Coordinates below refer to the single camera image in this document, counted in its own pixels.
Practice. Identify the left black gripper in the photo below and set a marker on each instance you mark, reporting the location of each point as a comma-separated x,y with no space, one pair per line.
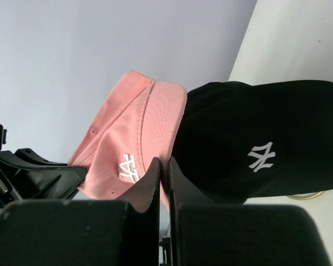
48,180

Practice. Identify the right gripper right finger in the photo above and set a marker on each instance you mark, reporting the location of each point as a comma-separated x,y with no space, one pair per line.
206,233

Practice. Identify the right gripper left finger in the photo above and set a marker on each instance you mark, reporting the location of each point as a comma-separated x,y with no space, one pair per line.
124,231

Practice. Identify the pink baseball cap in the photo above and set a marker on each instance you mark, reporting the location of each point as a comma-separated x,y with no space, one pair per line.
137,122

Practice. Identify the gold wire hat stand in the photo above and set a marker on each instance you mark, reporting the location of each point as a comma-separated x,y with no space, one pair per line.
304,197

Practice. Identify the black NY baseball cap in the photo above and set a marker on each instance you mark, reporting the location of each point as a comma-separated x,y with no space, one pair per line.
238,141

